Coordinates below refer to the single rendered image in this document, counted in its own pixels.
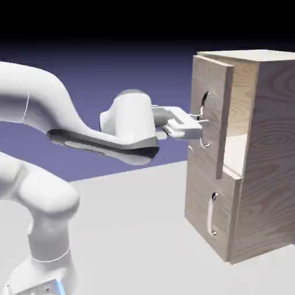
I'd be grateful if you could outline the light wood cabinet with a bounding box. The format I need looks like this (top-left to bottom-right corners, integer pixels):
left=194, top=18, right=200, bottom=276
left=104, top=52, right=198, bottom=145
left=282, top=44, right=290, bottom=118
left=184, top=50, right=295, bottom=265

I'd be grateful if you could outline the light wood door with gripped handle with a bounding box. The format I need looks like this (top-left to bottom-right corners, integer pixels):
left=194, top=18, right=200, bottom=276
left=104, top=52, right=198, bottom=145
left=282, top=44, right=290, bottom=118
left=187, top=55, right=235, bottom=180

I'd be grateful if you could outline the light wood door closed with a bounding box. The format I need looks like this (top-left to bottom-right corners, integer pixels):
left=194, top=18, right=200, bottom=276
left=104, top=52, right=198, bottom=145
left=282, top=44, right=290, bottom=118
left=184, top=147, right=243, bottom=263

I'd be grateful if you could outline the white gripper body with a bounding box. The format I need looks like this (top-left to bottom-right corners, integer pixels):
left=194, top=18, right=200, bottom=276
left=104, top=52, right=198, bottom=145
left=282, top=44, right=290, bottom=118
left=162, top=106, right=203, bottom=139

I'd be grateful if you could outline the curved silver handle gripped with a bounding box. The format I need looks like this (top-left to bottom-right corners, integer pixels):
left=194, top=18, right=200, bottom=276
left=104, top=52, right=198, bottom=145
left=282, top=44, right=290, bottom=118
left=199, top=91, right=211, bottom=148

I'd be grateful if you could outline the curved silver handle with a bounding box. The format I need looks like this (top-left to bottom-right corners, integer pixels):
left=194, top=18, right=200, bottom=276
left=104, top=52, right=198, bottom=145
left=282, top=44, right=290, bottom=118
left=206, top=191, right=220, bottom=236

